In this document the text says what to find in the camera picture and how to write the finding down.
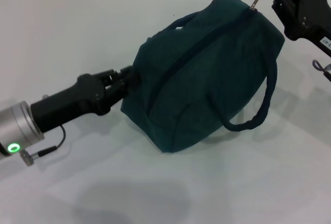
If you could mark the dark teal lunch bag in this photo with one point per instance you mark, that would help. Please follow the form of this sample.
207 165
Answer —
207 79

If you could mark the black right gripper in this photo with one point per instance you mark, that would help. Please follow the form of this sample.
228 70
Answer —
305 14

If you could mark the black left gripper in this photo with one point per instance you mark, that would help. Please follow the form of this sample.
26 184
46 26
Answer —
72 102

